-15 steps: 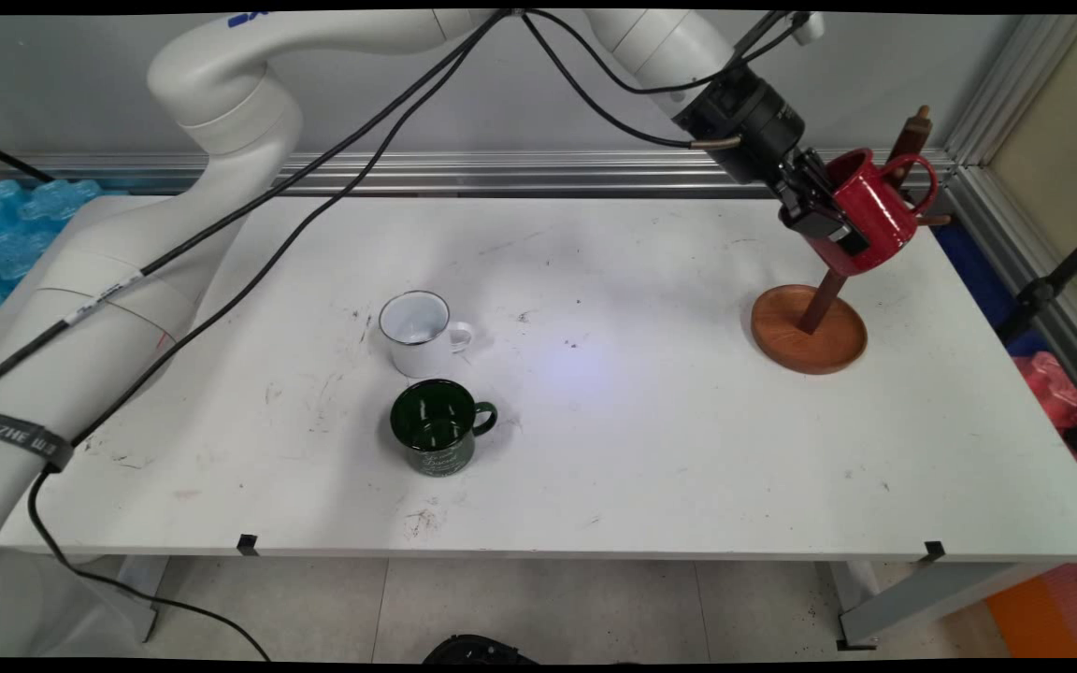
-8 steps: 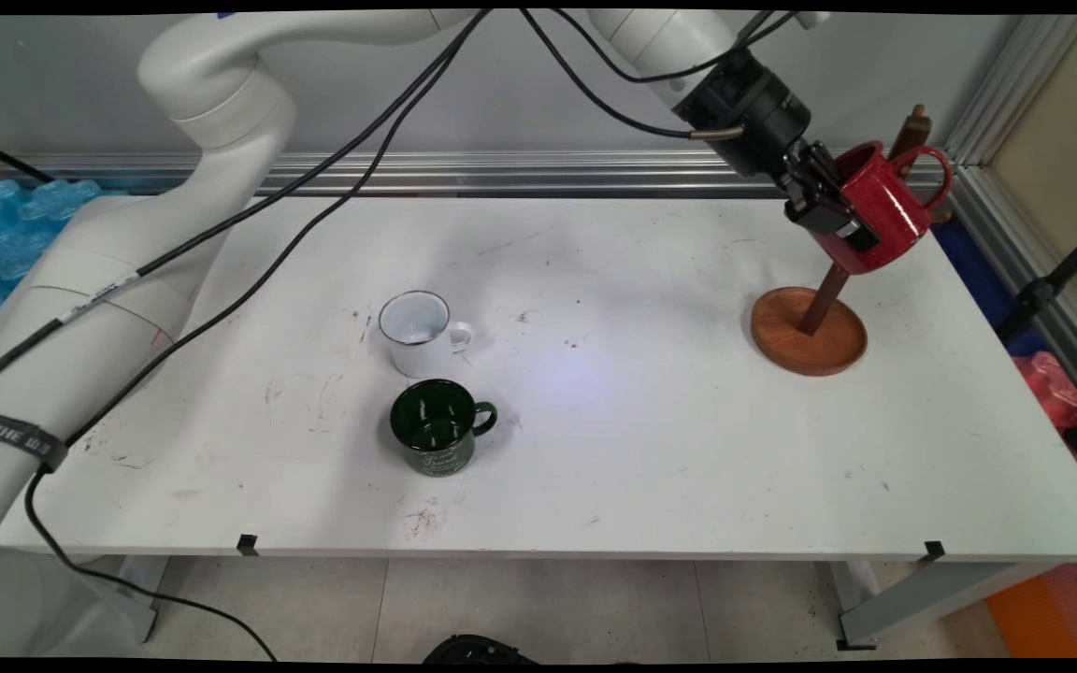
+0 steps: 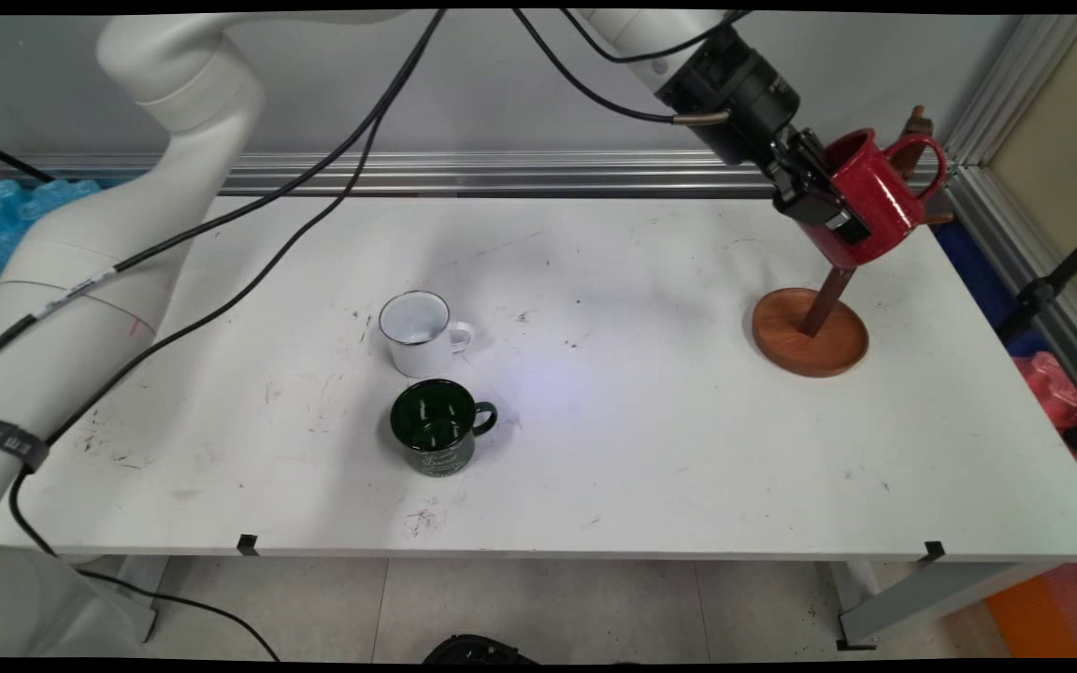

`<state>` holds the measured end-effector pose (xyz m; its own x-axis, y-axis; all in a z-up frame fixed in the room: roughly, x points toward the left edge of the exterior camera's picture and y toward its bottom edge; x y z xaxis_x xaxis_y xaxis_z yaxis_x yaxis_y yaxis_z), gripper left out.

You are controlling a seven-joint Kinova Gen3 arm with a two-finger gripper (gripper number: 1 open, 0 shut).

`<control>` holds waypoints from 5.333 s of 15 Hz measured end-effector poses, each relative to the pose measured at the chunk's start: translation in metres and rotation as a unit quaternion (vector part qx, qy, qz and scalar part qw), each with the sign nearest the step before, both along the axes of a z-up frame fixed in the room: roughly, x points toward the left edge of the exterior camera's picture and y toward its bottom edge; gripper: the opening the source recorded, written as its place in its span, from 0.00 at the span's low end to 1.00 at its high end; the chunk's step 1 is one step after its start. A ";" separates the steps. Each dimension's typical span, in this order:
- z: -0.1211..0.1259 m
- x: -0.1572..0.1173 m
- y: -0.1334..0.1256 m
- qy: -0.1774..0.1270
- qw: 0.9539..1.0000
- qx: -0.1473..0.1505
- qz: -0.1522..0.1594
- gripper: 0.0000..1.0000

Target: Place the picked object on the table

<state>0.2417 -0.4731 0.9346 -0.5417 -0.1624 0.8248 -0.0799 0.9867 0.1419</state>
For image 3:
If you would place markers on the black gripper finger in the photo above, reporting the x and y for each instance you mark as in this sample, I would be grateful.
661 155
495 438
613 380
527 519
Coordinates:
810 150
814 201

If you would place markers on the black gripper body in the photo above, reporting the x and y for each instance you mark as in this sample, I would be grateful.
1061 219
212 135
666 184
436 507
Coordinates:
735 103

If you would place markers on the red enamel mug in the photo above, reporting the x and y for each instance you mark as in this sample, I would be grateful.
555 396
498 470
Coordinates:
884 201

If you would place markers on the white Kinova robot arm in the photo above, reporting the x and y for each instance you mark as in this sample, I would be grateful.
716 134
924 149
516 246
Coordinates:
62 280

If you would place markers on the brown wooden mug tree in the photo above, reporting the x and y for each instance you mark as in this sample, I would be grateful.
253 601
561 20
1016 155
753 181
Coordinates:
810 348

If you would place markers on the blue plastic box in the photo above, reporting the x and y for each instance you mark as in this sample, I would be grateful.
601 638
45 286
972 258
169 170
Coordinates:
976 271

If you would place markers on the black stand pole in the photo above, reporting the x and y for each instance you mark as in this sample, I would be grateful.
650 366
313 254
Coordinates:
1039 292

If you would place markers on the beige partition panel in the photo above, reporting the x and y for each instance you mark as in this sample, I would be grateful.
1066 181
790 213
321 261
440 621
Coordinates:
1062 140

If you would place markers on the pink red plastic bag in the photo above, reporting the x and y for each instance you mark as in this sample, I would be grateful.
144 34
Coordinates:
1048 388

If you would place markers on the small black edge clip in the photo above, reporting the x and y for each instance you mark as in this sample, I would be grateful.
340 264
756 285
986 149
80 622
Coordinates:
248 544
934 551

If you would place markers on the white enamel mug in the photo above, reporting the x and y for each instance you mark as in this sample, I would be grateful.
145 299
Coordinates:
422 350

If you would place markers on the grey metal table leg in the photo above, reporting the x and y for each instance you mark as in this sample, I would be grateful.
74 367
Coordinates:
132 584
912 598

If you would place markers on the dark green enamel mug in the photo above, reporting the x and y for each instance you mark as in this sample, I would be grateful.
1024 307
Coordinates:
440 453

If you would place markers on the black object on floor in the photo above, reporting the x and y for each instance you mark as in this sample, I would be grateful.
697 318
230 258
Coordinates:
478 650

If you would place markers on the aluminium profile frame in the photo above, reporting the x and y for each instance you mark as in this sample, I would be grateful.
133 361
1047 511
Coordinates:
992 103

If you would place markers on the long aluminium profile rail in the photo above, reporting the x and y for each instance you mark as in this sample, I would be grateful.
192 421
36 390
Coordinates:
501 173

